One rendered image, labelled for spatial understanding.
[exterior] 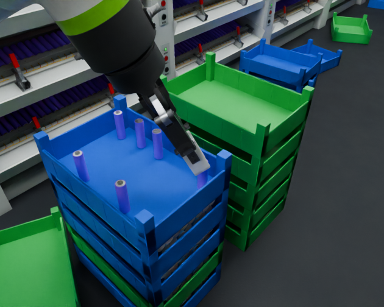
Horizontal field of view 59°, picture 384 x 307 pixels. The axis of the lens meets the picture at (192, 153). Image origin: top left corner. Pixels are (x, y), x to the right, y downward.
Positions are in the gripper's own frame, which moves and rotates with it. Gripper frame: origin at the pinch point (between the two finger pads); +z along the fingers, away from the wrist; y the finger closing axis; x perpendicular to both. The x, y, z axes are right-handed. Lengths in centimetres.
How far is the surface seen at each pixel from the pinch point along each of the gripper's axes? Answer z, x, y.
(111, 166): 2.3, 15.3, 10.8
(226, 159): 3.2, -4.4, -2.0
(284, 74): 54, -45, 71
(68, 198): 2.3, 25.4, 9.0
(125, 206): 1.0, 13.7, -1.9
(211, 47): 39, -26, 95
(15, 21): -20, 21, 48
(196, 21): 19, -23, 84
